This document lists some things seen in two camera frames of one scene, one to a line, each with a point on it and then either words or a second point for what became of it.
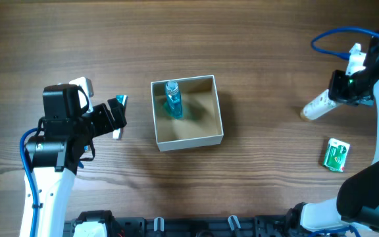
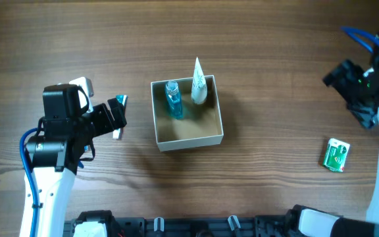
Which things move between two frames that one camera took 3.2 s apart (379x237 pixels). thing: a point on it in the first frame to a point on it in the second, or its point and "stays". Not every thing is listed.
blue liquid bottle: (174, 106) stays
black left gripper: (111, 115) stays
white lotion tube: (320, 105) to (199, 89)
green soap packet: (336, 153) stays
